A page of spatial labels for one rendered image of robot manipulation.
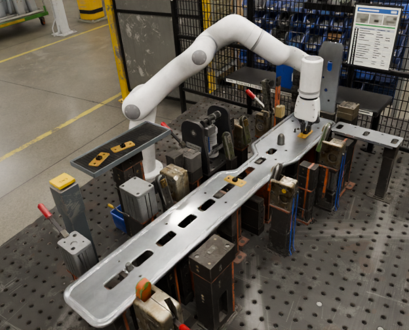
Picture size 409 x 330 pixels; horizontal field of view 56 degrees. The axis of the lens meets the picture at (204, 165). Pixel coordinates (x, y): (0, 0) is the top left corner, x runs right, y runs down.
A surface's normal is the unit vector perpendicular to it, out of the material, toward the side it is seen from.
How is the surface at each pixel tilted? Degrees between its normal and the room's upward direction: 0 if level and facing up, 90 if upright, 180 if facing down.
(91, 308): 0
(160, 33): 89
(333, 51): 90
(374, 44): 90
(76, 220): 90
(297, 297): 0
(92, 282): 0
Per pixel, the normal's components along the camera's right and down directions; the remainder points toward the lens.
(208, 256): -0.06, -0.83
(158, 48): -0.51, 0.49
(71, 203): 0.77, 0.31
